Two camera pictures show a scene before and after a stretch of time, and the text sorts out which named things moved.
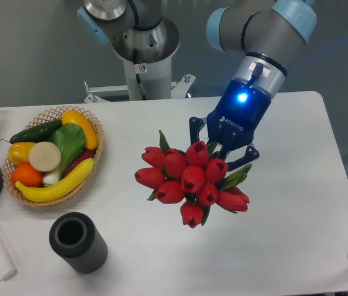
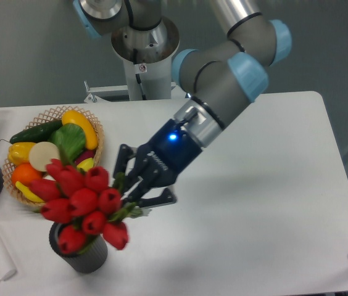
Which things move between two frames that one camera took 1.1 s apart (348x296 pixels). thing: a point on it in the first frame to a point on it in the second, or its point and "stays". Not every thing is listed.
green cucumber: x=37 y=133 stays
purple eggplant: x=84 y=156 stays
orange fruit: x=26 y=175 stays
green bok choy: x=70 y=139 stays
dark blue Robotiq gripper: x=234 y=119 to x=158 y=164
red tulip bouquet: x=195 y=179 to x=82 y=202
